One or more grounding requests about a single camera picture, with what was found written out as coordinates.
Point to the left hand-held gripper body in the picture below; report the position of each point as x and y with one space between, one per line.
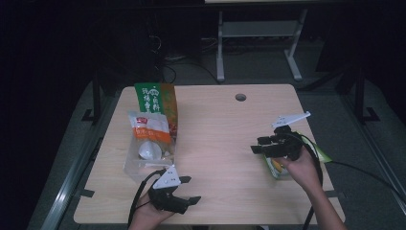
167 180

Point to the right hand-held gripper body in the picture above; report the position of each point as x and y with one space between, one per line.
285 145

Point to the white and green snack packet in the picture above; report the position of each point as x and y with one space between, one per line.
277 170

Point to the clear plastic storage box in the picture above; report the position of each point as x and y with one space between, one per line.
140 171

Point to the white and orange snack packet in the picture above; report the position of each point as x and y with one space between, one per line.
150 127

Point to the green and orange food packet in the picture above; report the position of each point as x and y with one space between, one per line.
153 99

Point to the person's right hand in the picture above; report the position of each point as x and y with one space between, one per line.
301 171

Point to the person's left hand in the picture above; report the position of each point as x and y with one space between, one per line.
145 214

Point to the black metal stand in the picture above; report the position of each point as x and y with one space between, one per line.
96 99
360 96

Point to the black table edge bracket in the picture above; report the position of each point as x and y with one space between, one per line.
86 193

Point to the aluminium floor rail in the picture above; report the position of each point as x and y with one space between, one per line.
381 159
63 191

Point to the white metal desk frame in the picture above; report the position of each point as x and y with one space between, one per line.
258 28

